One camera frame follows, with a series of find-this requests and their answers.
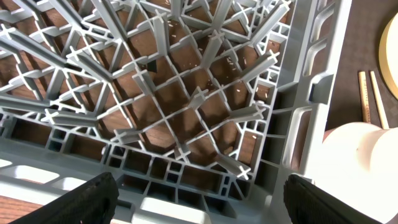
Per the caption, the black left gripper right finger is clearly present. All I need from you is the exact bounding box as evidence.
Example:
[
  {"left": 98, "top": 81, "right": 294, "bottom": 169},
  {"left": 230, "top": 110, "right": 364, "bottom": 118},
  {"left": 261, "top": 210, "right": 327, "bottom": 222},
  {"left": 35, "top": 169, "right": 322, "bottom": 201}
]
[{"left": 284, "top": 174, "right": 380, "bottom": 224}]

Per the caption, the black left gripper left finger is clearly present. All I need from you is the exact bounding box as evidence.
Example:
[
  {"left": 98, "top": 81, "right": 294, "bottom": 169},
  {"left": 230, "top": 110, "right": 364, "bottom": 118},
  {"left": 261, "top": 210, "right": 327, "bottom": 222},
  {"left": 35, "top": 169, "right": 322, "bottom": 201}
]
[{"left": 13, "top": 172, "right": 119, "bottom": 224}]

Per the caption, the cream plastic cup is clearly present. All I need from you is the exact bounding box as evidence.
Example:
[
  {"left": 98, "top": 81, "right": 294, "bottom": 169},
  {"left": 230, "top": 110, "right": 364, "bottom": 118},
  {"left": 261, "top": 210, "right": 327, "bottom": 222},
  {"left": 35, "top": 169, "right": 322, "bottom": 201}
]
[{"left": 307, "top": 123, "right": 397, "bottom": 223}]

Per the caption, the wooden chopstick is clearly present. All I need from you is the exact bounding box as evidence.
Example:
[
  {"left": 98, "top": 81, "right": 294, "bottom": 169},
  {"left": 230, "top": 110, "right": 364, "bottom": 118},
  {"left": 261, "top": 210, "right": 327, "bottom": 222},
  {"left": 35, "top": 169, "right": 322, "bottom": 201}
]
[
  {"left": 358, "top": 71, "right": 371, "bottom": 123},
  {"left": 369, "top": 70, "right": 389, "bottom": 129}
]

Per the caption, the grey plastic dish rack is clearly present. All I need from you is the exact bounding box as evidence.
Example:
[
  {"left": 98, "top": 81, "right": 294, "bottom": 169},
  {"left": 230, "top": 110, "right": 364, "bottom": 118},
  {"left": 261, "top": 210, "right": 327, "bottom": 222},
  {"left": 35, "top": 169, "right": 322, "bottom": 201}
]
[{"left": 1, "top": 0, "right": 351, "bottom": 223}]

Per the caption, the yellow plastic plate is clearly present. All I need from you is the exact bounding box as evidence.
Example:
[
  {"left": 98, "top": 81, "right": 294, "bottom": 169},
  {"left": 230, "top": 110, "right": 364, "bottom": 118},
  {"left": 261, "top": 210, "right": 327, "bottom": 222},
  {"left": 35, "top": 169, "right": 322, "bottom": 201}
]
[{"left": 379, "top": 14, "right": 397, "bottom": 98}]

